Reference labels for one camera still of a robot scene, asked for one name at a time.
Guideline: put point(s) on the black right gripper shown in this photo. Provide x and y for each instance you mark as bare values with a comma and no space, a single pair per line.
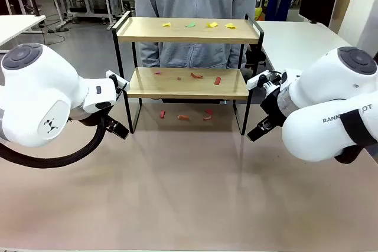
273,106

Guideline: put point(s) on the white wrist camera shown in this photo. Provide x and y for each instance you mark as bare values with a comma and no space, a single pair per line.
113,77
254,82

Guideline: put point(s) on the curled red paper scrap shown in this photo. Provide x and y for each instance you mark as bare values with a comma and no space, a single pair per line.
196,76

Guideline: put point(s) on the yellow green plastic object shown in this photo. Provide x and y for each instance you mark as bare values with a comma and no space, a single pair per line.
258,13

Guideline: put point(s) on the person's left forearm grey sleeve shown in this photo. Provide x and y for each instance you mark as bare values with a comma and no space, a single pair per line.
236,55

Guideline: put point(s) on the wooden shelf black metal frame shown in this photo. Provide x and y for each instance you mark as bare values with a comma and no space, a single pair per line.
183,32

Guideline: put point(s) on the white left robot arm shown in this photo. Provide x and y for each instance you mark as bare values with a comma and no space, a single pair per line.
35,86

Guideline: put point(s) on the yellow paper scrap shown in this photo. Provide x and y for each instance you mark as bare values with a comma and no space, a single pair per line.
167,24
212,24
231,26

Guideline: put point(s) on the black monitor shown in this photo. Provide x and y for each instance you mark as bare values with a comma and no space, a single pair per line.
317,1

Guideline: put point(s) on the black chair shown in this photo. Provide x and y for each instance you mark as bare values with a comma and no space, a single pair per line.
256,57

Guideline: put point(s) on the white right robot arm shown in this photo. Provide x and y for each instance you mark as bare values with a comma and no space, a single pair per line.
325,92

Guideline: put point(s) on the green paper scrap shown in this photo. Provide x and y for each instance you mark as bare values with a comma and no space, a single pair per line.
190,24

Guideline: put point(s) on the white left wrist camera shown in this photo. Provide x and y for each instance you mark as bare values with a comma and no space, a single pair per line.
113,77

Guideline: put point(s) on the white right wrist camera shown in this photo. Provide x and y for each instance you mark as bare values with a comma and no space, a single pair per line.
254,82

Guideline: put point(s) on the orange red paper scrap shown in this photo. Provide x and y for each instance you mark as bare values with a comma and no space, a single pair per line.
183,117

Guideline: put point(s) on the person's right forearm grey sleeve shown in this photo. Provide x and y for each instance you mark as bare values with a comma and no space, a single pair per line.
149,54

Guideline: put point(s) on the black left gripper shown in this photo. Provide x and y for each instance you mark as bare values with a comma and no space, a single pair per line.
110,120

